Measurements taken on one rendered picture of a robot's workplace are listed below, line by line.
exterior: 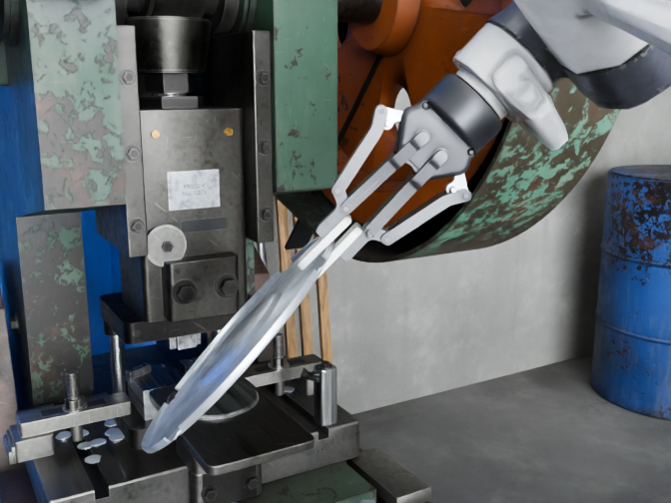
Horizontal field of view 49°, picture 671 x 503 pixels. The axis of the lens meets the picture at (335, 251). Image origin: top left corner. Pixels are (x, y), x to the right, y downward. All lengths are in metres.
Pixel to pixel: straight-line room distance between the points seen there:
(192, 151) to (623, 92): 0.56
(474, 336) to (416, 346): 0.29
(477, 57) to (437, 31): 0.43
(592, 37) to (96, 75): 0.55
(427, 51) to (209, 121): 0.35
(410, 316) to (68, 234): 1.81
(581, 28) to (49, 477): 0.83
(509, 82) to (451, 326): 2.32
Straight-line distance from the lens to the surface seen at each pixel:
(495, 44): 0.70
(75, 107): 0.91
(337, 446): 1.14
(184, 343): 1.11
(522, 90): 0.68
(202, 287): 1.00
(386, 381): 2.85
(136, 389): 1.13
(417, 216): 0.72
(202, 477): 1.02
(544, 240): 3.20
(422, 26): 1.16
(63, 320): 1.26
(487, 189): 0.95
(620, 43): 0.63
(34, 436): 1.11
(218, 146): 1.01
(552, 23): 0.61
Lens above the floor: 1.20
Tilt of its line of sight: 13 degrees down
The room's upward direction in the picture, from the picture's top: straight up
